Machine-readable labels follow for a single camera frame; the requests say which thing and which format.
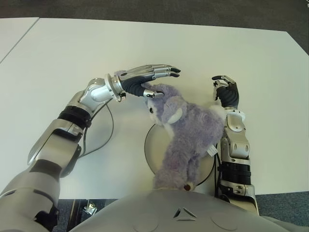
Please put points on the white plate black rim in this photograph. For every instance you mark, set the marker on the white plate black rim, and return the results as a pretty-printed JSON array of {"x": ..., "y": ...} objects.
[{"x": 154, "y": 149}]

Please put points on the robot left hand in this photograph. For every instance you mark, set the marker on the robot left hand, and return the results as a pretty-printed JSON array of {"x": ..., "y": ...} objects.
[{"x": 135, "y": 82}]

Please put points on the metal caster wheel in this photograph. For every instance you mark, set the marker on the metal caster wheel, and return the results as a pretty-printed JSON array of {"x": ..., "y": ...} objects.
[{"x": 89, "y": 207}]

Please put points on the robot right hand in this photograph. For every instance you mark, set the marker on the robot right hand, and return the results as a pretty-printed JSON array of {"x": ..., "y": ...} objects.
[{"x": 229, "y": 96}]

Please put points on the grey robot torso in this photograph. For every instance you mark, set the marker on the grey robot torso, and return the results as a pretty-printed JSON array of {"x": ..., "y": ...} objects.
[{"x": 169, "y": 212}]

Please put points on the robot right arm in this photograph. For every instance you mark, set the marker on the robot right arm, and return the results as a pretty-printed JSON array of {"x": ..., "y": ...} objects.
[{"x": 235, "y": 145}]

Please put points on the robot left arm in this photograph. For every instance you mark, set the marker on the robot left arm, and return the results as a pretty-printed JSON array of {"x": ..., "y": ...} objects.
[{"x": 48, "y": 145}]

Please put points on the purple plush bunny doll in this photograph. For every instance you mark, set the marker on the purple plush bunny doll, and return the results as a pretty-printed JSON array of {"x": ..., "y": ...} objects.
[{"x": 190, "y": 128}]

